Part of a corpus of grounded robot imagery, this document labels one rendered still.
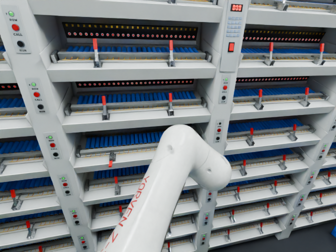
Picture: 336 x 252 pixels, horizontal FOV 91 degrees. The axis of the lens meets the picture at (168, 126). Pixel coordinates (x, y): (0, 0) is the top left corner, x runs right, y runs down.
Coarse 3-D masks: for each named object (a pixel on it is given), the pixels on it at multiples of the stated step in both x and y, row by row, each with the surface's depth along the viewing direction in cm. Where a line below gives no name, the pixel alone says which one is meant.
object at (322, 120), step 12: (324, 36) 89; (324, 84) 91; (312, 120) 98; (324, 120) 92; (312, 156) 100; (324, 156) 101; (312, 168) 104; (300, 180) 109; (312, 180) 109; (300, 192) 111; (288, 216) 120; (288, 228) 127
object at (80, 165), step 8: (200, 128) 86; (80, 136) 82; (104, 136) 84; (200, 136) 85; (80, 144) 79; (208, 144) 79; (72, 152) 70; (128, 152) 78; (136, 152) 78; (144, 152) 78; (152, 152) 79; (72, 160) 70; (80, 160) 73; (88, 160) 73; (96, 160) 73; (104, 160) 74; (120, 160) 74; (128, 160) 75; (136, 160) 75; (144, 160) 76; (80, 168) 71; (88, 168) 72; (96, 168) 74; (104, 168) 75; (112, 168) 76
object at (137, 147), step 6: (138, 144) 79; (144, 144) 79; (150, 144) 79; (156, 144) 79; (84, 150) 74; (90, 150) 74; (96, 150) 74; (102, 150) 75; (108, 150) 75; (114, 150) 76; (120, 150) 77; (126, 150) 78; (132, 150) 77; (96, 156) 74
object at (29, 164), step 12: (0, 144) 73; (12, 144) 75; (24, 144) 74; (36, 144) 75; (0, 156) 69; (12, 156) 69; (24, 156) 71; (36, 156) 72; (0, 168) 66; (12, 168) 68; (24, 168) 68; (36, 168) 68; (0, 180) 67; (12, 180) 68
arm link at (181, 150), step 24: (168, 144) 39; (192, 144) 39; (168, 168) 35; (192, 168) 41; (144, 192) 33; (168, 192) 33; (144, 216) 30; (168, 216) 32; (120, 240) 28; (144, 240) 28
